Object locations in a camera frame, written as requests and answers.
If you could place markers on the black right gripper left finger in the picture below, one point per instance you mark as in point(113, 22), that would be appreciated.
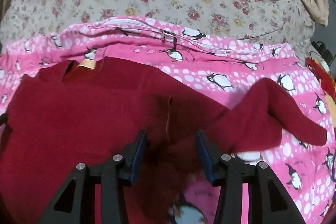
point(74, 202)

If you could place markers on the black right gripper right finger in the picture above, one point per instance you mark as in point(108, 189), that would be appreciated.
point(268, 200)

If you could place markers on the dark red garment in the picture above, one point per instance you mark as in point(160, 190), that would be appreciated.
point(67, 114)

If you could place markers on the pink penguin blanket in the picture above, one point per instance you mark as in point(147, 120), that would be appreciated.
point(218, 67)

